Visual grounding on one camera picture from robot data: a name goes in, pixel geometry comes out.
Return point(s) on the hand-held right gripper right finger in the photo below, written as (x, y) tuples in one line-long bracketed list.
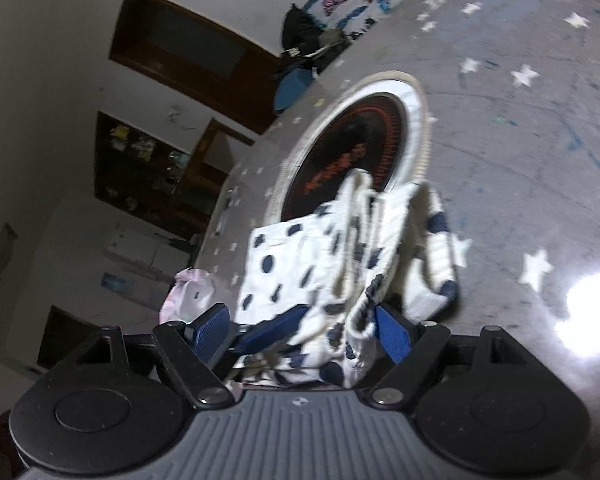
[(392, 335)]

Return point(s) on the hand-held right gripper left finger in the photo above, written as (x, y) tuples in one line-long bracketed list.
[(211, 332)]

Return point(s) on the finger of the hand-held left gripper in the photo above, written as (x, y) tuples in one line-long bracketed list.
[(275, 329)]

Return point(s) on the white polka-dot garment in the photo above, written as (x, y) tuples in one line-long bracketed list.
[(300, 260)]

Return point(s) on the pink white plastic bag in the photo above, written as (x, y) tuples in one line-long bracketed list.
[(187, 295)]

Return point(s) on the white appliance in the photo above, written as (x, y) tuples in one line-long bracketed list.
[(140, 252)]

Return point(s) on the dark wooden shelf cabinet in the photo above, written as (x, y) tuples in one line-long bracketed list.
[(145, 175)]

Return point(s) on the round induction cooker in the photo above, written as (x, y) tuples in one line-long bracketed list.
[(350, 135)]

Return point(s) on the grey star-printed table cover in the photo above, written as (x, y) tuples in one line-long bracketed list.
[(530, 160)]

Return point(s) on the blue round stool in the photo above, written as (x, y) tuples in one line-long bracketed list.
[(290, 87)]

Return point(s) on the black bag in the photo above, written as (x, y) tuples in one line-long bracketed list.
[(300, 30)]

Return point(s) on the dark wooden door frame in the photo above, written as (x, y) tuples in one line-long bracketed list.
[(180, 45)]

